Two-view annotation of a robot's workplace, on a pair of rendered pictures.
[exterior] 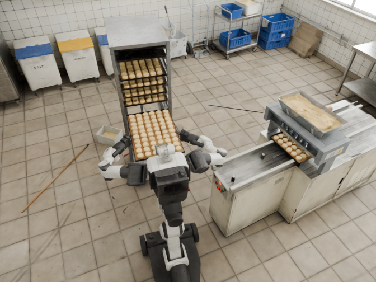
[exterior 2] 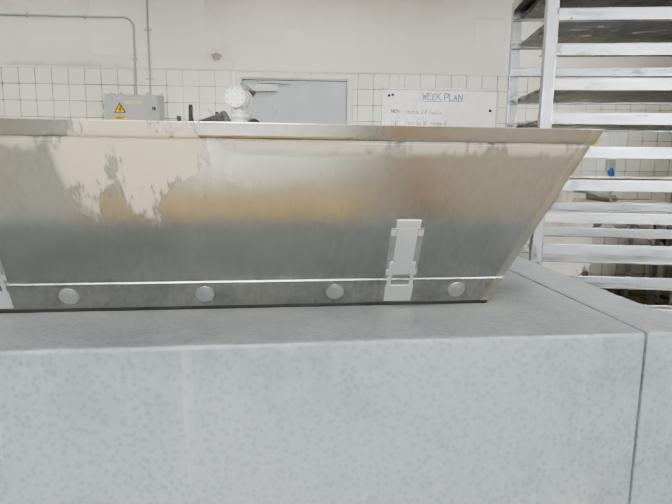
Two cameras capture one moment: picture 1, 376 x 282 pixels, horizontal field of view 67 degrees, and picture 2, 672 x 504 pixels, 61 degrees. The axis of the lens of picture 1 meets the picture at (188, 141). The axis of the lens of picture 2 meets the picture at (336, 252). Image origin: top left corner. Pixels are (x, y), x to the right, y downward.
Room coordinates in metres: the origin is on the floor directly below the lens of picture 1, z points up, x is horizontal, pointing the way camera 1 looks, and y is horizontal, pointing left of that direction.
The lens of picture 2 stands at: (2.29, -1.50, 1.30)
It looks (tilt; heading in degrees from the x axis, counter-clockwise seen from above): 9 degrees down; 111
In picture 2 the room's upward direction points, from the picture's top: 1 degrees clockwise
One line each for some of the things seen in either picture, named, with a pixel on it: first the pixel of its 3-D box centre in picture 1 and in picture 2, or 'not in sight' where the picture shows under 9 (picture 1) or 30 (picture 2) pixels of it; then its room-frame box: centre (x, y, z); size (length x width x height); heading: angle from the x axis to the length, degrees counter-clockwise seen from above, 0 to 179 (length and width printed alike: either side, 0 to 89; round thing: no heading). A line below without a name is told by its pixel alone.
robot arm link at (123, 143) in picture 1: (123, 144); not in sight; (1.70, 0.54, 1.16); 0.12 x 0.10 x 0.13; 151
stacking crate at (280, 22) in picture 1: (276, 22); not in sight; (6.17, -1.87, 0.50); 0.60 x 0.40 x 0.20; 117
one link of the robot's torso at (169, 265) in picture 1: (175, 256); not in sight; (1.15, 0.10, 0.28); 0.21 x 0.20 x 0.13; 16
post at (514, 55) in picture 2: (126, 128); (502, 252); (2.11, 0.61, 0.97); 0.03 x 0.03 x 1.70; 16
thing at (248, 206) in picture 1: (248, 191); not in sight; (1.76, -0.62, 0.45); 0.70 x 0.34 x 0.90; 118
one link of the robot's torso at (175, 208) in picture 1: (171, 205); not in sight; (1.21, 0.12, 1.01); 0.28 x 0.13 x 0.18; 16
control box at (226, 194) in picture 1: (221, 185); not in sight; (1.59, -0.30, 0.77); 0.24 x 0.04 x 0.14; 28
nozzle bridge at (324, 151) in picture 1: (300, 135); (219, 459); (2.00, -1.07, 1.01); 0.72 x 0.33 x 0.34; 28
